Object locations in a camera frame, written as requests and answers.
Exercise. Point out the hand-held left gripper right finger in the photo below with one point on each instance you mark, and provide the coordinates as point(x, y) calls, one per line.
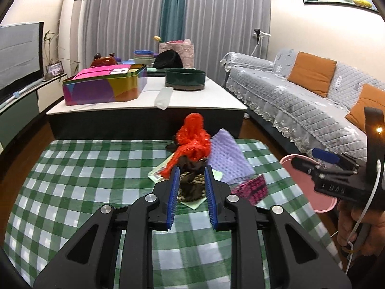
point(210, 198)

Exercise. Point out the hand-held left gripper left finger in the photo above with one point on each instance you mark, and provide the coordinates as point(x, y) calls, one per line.
point(173, 198)

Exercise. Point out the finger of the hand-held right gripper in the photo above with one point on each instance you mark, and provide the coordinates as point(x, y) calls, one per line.
point(303, 165)
point(326, 156)

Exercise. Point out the dark brown bag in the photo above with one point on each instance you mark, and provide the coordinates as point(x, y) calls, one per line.
point(192, 186)

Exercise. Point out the pink plastic bin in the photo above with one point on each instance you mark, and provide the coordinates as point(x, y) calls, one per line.
point(300, 192)

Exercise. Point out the light green paper sheet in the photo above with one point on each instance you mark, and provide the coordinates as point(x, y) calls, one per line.
point(157, 175)

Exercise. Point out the magenta black checked pouch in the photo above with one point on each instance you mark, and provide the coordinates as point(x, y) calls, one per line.
point(254, 189)

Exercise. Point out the purple foam fruit net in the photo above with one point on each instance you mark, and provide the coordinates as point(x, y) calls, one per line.
point(228, 156)

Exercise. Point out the orange-red plastic bag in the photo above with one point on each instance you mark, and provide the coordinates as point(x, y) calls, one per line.
point(192, 138)

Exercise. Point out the person's right hand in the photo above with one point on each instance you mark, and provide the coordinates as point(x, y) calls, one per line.
point(346, 222)

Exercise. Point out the orange cushion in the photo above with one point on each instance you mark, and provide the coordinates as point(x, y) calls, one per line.
point(311, 73)
point(370, 105)

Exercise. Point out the grey quilted sofa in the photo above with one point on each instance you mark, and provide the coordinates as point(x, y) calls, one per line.
point(285, 96)

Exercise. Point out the green checked tablecloth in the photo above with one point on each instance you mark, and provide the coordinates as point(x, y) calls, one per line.
point(90, 168)

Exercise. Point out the white coffee table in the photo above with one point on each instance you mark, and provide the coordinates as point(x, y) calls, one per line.
point(195, 102)

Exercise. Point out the clear plastic bottle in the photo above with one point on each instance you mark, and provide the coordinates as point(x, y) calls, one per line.
point(164, 97)

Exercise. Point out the dark green round box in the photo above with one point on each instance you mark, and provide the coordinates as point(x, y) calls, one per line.
point(185, 79)

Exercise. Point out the light green tray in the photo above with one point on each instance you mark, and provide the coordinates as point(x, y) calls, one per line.
point(155, 71)

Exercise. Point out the colourful tin box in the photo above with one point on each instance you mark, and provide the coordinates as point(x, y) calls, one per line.
point(99, 90)

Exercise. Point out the white floor lamp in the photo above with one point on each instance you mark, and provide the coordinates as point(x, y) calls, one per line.
point(258, 34)

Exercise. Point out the black hat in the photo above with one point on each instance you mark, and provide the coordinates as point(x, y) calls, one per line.
point(168, 58)

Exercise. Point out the stack of plastic bowls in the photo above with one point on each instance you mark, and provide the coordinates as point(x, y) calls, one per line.
point(143, 57)

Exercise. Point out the pink lace basket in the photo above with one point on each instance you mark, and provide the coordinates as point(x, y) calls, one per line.
point(188, 54)

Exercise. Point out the red teapot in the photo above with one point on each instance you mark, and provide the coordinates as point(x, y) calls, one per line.
point(102, 60)

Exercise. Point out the yellow artificial flower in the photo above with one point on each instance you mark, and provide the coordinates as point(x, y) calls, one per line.
point(157, 39)

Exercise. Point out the grey sheer curtain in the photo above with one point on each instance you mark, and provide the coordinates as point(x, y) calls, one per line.
point(126, 12)
point(228, 15)

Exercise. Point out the grey television stand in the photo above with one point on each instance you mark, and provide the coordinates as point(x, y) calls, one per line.
point(18, 117)

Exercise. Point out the teal curtain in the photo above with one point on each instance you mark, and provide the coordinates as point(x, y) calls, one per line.
point(173, 6)

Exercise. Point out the potted bamboo plant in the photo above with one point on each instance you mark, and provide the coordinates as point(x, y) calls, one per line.
point(48, 45)

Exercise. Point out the white standing air conditioner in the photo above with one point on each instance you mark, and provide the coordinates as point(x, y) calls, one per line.
point(73, 24)

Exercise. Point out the flat screen television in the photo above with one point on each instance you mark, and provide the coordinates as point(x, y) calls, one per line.
point(21, 54)

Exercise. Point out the small photo frame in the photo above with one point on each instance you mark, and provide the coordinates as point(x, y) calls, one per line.
point(54, 69)

